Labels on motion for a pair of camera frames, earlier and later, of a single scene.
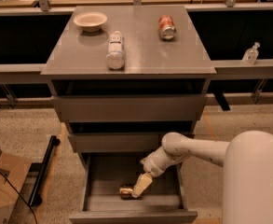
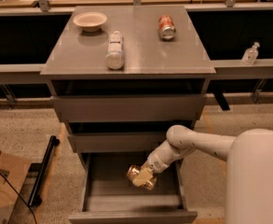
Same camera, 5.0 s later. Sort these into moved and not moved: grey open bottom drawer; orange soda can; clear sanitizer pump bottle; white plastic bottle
Moved: orange soda can
Not moved: white plastic bottle; grey open bottom drawer; clear sanitizer pump bottle
